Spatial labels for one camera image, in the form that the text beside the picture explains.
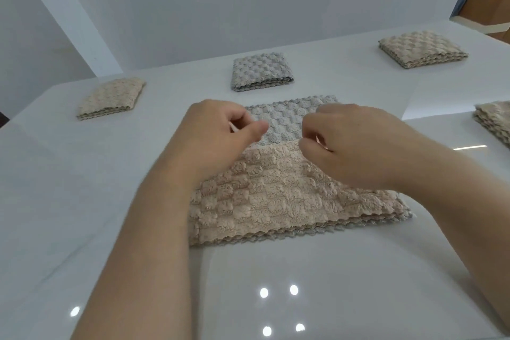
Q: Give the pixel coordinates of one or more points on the person's left hand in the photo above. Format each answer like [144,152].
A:
[207,140]

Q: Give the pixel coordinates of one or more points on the person's right hand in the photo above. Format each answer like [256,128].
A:
[358,144]

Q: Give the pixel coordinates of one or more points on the person's right thumb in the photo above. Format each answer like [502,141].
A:
[312,152]

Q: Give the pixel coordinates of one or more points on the person's left thumb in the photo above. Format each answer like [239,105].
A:
[255,130]

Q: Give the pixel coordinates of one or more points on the large beige textured cloth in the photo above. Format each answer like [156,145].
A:
[279,200]

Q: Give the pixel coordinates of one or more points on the person's left forearm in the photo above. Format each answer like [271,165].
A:
[147,256]

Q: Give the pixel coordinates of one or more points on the person's right forearm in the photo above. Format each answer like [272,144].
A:
[458,192]

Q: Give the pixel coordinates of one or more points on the large grey textured cloth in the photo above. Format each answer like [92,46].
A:
[285,118]

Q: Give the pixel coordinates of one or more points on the small grey textured cloth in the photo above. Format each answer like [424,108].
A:
[261,71]

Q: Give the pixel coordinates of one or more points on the small beige textured cloth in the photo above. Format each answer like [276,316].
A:
[496,118]
[111,98]
[422,49]

